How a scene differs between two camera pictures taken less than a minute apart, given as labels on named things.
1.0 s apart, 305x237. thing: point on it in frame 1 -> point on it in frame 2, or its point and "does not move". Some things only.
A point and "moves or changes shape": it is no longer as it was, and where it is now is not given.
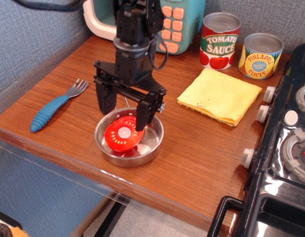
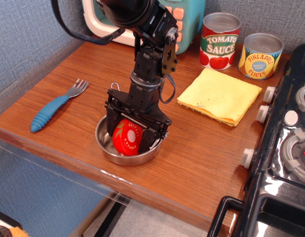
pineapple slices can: (260, 56) does not move
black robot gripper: (132, 73) -> (141, 105)
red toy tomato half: (122, 135) moves or changes shape
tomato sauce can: (219, 40) does not move
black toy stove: (277, 201) does not move
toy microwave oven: (181, 22) does not move
